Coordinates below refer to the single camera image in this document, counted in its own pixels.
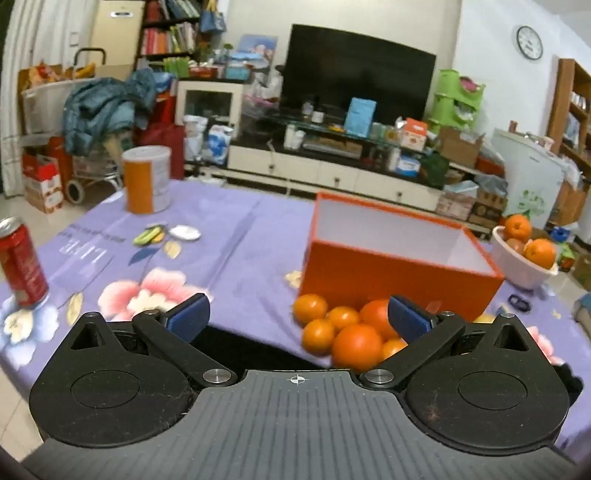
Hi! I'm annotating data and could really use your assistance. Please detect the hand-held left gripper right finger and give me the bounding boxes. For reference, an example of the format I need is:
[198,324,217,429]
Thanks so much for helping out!
[359,295,539,387]

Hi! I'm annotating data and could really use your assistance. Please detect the white laundry basket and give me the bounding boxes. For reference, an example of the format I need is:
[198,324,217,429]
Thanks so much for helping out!
[21,78,98,134]

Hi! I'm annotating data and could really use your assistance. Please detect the white television stand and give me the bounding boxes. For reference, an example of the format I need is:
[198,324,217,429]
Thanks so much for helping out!
[228,111,490,213]

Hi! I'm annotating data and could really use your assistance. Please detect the metal trolley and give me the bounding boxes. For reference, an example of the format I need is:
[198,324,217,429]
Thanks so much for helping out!
[65,47,127,205]

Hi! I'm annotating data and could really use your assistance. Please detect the large orange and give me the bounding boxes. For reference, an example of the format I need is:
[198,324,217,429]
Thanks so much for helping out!
[503,215,533,243]
[524,237,557,270]

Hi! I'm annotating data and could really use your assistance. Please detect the black television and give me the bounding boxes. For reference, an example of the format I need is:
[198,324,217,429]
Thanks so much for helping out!
[281,24,437,125]

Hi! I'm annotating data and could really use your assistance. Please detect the framed picture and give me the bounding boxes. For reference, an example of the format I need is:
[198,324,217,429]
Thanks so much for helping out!
[236,34,279,63]

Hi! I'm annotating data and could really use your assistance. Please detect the blue paper box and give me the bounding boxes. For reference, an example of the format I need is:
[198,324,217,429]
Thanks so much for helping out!
[345,98,377,138]

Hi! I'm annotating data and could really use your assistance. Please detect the orange white canister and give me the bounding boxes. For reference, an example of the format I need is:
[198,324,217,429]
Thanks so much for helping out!
[122,145,172,214]

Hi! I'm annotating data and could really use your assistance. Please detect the green storage rack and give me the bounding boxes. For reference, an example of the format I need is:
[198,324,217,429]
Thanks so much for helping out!
[429,69,486,134]

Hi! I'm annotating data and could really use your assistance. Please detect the blue white pack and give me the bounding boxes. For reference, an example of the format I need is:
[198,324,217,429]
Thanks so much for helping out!
[394,154,423,178]

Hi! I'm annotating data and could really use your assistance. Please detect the red shopping bag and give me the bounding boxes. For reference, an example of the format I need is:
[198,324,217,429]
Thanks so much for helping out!
[134,99,185,181]

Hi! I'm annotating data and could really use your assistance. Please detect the round wall clock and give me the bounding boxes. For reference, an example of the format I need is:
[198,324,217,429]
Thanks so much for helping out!
[516,25,544,61]

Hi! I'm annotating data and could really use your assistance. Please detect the brown stacked cartons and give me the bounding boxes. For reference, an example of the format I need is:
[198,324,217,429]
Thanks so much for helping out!
[468,187,506,224]

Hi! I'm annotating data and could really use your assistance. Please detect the blue padded jacket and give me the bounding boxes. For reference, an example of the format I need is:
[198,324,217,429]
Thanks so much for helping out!
[62,69,160,155]

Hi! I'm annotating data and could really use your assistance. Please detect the white glass-door cabinet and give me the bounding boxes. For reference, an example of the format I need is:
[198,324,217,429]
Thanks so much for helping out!
[175,79,243,139]

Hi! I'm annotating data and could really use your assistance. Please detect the orange white small box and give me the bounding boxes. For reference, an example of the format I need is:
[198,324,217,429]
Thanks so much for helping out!
[401,117,430,151]

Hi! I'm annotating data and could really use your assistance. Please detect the brown cardboard box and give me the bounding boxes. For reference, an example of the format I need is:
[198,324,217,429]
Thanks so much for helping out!
[436,127,485,169]

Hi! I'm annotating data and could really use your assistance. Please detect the red white carton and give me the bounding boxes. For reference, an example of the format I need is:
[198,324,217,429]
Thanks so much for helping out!
[21,136,65,214]

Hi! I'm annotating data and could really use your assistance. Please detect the blue tote bag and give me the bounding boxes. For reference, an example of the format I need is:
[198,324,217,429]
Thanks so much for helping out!
[199,0,228,33]

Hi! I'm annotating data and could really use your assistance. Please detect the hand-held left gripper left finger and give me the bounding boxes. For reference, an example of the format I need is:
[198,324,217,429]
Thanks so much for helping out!
[58,292,234,387]

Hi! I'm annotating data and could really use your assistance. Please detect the wooden shelf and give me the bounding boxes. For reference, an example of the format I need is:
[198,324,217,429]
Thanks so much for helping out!
[547,58,591,227]

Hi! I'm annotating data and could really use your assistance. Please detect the small orange mandarin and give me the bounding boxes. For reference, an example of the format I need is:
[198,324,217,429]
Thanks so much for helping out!
[301,318,337,355]
[331,323,385,374]
[327,306,361,330]
[293,294,329,324]
[382,338,409,361]

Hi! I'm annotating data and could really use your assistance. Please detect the white plastic basket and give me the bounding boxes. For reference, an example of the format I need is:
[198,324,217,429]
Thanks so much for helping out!
[492,225,559,291]

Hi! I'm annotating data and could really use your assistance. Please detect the orange cardboard box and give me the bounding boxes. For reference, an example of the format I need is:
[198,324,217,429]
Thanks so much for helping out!
[298,191,505,324]

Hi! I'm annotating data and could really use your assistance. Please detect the beige standing air conditioner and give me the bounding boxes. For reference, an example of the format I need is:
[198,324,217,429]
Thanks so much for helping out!
[90,0,147,68]

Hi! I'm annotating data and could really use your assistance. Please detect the white blue plastic bag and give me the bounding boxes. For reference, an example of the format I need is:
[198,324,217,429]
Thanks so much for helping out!
[207,124,234,167]

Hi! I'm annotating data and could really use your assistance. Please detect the red soda can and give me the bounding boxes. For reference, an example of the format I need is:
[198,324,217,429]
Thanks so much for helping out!
[0,216,49,309]

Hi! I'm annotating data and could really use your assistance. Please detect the purple floral tablecloth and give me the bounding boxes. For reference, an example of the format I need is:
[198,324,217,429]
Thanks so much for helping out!
[0,178,591,450]

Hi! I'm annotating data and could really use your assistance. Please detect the dark bookshelf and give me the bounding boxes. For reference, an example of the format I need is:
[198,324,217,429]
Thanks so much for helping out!
[134,0,215,75]

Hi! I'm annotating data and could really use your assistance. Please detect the pink cardboard carton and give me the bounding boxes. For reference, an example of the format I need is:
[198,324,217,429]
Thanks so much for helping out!
[436,182,478,217]

